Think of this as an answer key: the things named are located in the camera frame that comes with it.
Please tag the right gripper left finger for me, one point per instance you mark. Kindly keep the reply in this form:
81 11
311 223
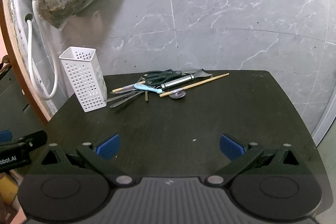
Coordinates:
86 164

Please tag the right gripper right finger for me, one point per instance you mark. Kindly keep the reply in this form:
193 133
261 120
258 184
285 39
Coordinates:
254 159

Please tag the blue cartoon handle spoon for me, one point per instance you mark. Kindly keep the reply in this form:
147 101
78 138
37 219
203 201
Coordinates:
144 87

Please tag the white perforated utensil basket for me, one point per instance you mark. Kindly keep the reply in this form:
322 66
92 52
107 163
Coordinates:
85 76

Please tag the metal spoon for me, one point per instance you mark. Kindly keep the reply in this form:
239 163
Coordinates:
178 95

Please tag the wooden chopstick with purple band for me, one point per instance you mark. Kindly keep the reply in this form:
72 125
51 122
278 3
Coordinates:
193 85

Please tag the steel handle peeler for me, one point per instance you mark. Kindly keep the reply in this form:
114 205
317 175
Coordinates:
187 77

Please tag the dark green kitchen scissors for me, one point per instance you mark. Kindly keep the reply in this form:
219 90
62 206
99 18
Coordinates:
155 78

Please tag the green handle knife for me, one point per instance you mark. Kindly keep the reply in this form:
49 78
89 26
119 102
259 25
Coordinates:
124 97

